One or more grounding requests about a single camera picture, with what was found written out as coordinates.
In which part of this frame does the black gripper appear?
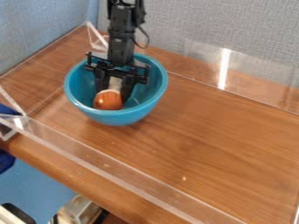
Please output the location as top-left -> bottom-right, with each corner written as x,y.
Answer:
85,52 -> 150,102

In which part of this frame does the brown cap toy mushroom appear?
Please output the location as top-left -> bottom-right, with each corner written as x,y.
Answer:
94,77 -> 125,110

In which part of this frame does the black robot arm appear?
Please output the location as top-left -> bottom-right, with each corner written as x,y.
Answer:
86,0 -> 150,102

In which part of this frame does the blue plastic bowl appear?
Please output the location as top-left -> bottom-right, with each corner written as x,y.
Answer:
63,53 -> 169,126

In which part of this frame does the clear acrylic front barrier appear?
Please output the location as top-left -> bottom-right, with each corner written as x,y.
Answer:
0,114 -> 247,224

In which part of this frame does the clear acrylic back barrier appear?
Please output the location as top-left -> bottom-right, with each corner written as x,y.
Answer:
138,0 -> 299,114

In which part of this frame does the blue cloth object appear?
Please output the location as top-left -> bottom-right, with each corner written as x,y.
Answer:
0,103 -> 21,174

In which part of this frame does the black and white object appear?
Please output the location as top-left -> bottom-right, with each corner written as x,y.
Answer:
0,204 -> 37,224

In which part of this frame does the clear acrylic corner bracket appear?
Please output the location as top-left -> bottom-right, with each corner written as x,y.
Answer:
87,21 -> 109,52

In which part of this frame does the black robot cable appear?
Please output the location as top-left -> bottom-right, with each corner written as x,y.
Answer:
133,24 -> 151,50

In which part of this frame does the grey metal frame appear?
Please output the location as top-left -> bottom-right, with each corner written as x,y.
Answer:
51,194 -> 103,224

